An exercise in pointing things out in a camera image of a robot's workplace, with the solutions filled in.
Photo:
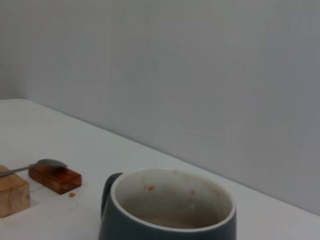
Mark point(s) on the dark grey ceramic cup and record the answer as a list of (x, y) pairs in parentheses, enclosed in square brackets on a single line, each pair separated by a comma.
[(120, 225)]

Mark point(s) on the small brown crumb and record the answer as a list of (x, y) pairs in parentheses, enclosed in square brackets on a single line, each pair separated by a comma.
[(72, 194)]

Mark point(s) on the red-brown wooden block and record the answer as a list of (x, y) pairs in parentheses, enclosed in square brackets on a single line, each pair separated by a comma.
[(63, 183)]

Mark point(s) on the light wooden block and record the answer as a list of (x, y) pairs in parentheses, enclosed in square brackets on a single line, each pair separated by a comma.
[(13, 195)]

